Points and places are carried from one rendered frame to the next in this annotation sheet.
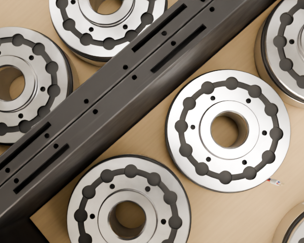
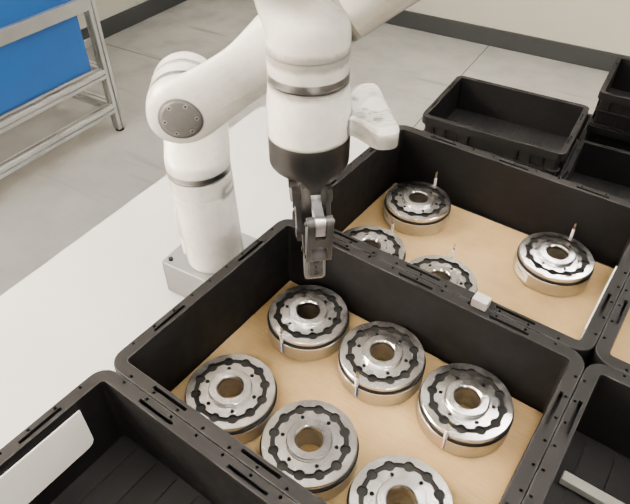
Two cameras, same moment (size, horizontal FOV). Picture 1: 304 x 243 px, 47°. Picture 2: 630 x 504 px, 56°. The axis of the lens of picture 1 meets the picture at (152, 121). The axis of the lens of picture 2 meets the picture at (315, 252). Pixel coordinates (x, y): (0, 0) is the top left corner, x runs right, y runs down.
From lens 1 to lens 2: 55 cm
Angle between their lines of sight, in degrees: 45
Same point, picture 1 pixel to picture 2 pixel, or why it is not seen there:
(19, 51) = (390, 248)
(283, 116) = (403, 381)
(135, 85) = (389, 268)
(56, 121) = (359, 244)
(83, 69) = not seen: hidden behind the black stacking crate
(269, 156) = (372, 381)
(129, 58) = (401, 264)
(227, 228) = (312, 384)
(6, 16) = (410, 247)
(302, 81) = (433, 391)
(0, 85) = not seen: hidden behind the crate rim
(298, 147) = (385, 419)
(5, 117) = not seen: hidden behind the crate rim
